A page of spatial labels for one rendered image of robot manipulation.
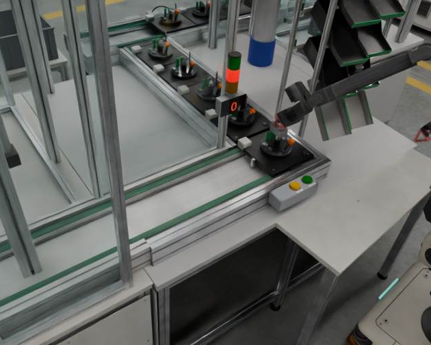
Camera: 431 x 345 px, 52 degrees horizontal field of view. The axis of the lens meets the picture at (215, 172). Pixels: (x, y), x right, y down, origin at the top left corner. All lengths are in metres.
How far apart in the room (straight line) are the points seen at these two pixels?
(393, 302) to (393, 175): 0.66
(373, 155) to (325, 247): 0.67
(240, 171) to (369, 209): 0.57
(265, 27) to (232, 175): 1.10
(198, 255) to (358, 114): 1.04
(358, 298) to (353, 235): 0.96
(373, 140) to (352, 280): 0.90
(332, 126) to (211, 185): 0.63
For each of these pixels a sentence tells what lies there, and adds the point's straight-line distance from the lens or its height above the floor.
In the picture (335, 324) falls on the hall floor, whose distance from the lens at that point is 2.63.
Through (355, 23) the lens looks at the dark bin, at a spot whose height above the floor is 1.53.
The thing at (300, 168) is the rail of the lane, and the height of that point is 0.96.
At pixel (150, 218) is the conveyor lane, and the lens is 1.69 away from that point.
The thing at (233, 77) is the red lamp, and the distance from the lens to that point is 1.70.
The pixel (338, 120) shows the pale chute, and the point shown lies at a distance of 2.10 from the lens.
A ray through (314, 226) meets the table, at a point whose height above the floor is 0.86.
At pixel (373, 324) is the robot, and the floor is 0.28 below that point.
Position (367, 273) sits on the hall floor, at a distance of 2.89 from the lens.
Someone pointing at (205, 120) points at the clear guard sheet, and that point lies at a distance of 1.80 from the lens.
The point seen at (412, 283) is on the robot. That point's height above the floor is 0.28.
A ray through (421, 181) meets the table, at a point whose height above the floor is 0.86.
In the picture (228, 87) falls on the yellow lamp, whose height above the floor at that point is 1.29.
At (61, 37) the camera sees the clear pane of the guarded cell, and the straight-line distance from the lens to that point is 0.95.
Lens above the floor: 2.18
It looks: 42 degrees down
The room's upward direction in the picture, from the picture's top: 5 degrees clockwise
